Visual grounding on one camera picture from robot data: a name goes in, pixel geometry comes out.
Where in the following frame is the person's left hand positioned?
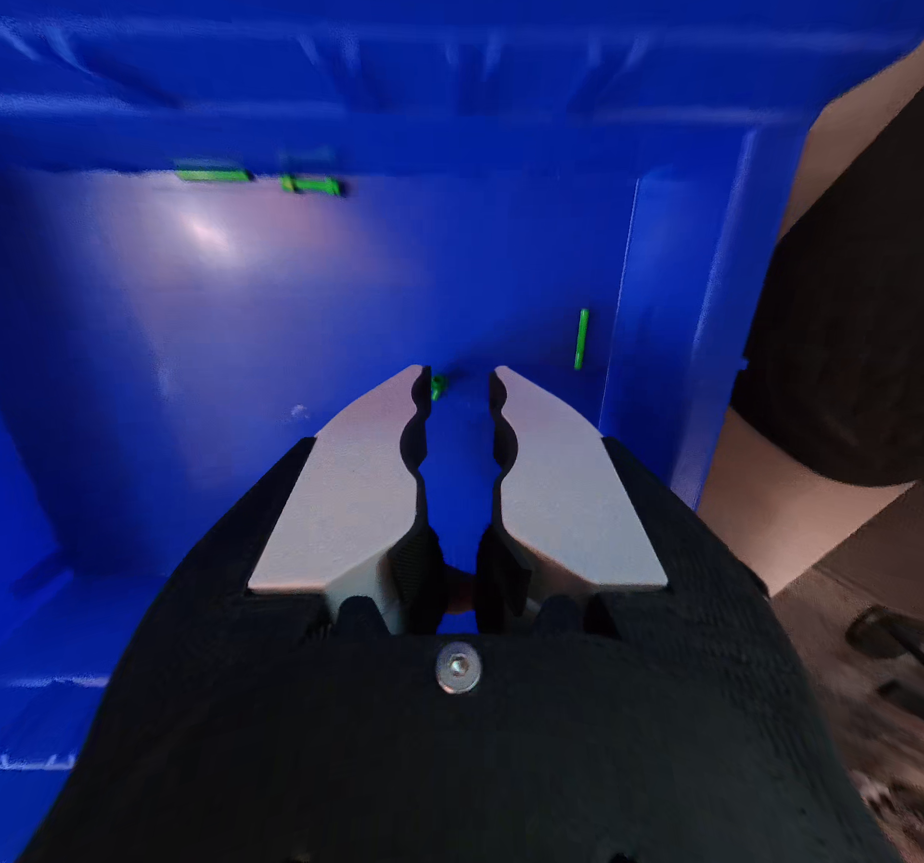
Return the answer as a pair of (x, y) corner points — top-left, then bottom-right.
(442, 566), (477, 616)

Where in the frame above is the black padded chair armrest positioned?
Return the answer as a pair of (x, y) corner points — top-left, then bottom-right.
(729, 87), (924, 487)

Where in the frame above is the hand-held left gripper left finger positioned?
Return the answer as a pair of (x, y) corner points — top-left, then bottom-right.
(247, 363), (445, 636)

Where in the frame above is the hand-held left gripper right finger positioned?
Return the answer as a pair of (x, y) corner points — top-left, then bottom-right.
(474, 365), (670, 634)

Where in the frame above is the blue plastic bin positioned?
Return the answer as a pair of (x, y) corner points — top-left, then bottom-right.
(0, 0), (924, 770)

